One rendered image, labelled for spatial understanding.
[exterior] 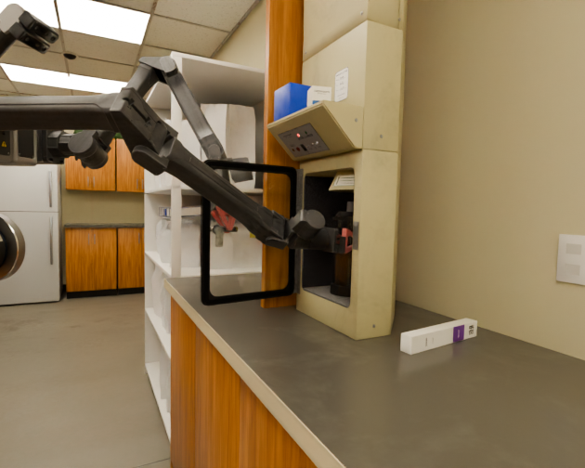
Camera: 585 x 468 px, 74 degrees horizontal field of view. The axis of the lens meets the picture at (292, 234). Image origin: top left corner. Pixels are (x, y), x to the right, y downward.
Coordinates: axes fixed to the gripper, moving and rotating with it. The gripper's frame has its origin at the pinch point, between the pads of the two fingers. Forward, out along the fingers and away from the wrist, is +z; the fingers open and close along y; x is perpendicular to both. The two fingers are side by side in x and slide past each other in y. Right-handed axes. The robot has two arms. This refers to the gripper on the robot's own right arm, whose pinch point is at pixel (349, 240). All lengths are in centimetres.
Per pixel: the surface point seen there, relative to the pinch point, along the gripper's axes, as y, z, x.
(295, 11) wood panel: 20, -12, -71
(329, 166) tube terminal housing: -1.6, -9.7, -20.1
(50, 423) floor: 164, -80, 119
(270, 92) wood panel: 20, -18, -44
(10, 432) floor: 164, -99, 119
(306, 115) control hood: -7.5, -21.0, -30.7
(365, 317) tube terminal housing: -15.8, -5.7, 18.4
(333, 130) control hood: -13.5, -16.9, -26.6
